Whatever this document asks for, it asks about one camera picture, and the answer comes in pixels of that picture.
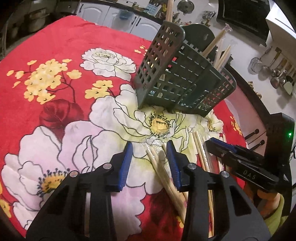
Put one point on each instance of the white spatula hanging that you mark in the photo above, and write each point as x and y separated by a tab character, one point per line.
289	82

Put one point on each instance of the green sleeve forearm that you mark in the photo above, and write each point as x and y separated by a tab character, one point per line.
276	220

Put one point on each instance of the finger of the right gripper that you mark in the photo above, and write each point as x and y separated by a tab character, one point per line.
218	144
222	154

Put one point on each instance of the black range hood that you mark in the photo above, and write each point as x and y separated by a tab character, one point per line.
249	16

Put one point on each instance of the wooden chopstick pair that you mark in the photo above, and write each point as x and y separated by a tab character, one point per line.
211	46

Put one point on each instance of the red floral table cloth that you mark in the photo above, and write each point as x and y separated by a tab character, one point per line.
67	103

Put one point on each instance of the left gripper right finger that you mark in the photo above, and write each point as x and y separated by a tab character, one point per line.
217	207

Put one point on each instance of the black kitchen counter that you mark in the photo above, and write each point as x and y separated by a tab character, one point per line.
250	94

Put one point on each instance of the hanging mesh strainer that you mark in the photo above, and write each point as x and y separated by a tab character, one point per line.
256	65

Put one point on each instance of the chopstick pair crossing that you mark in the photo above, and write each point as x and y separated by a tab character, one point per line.
222	55

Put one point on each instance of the dark green utensil basket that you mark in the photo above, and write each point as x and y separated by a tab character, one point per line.
175	75

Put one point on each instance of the hanging steel ladle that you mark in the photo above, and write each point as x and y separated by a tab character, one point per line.
278	72

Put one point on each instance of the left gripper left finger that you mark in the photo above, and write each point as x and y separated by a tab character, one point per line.
80	208

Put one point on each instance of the hanging pot lid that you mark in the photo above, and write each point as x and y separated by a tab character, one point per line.
185	7

